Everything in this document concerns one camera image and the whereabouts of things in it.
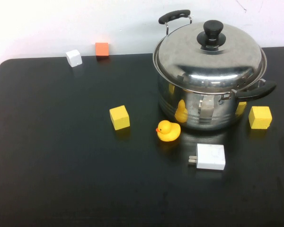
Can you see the stainless steel lid black knob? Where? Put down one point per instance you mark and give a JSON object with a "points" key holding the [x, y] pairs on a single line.
{"points": [[208, 63]]}

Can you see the yellow foam cube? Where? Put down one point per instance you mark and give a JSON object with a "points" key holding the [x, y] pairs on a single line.
{"points": [[119, 118], [260, 117]]}

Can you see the yellow rubber duck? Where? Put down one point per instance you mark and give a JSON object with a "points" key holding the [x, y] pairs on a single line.
{"points": [[168, 132]]}

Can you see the orange cube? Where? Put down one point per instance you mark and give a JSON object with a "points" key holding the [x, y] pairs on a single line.
{"points": [[102, 50]]}

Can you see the white power adapter plug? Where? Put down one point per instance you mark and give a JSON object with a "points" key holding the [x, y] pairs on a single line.
{"points": [[210, 157]]}

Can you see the white cube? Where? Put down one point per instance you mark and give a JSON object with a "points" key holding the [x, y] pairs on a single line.
{"points": [[74, 58]]}

